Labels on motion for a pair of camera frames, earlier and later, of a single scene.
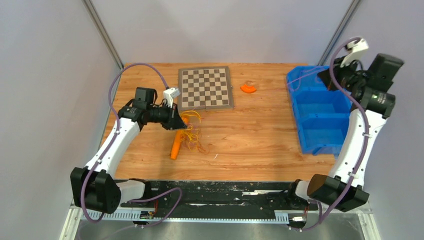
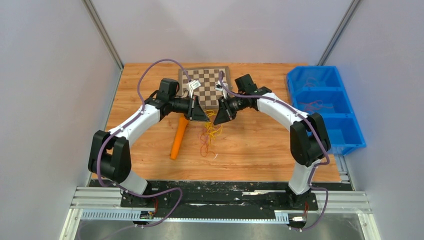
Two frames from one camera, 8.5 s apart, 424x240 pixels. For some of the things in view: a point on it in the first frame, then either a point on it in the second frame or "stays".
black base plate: x=218 y=200 stays
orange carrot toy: x=176 y=146 stays
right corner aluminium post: x=325 y=56 stays
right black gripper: x=338 y=70 to x=225 y=113
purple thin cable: x=294 y=84 to x=315 y=104
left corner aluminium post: x=103 y=31 stays
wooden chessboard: x=205 y=87 stays
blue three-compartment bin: x=321 y=115 stays
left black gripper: x=173 y=120 to x=195 y=112
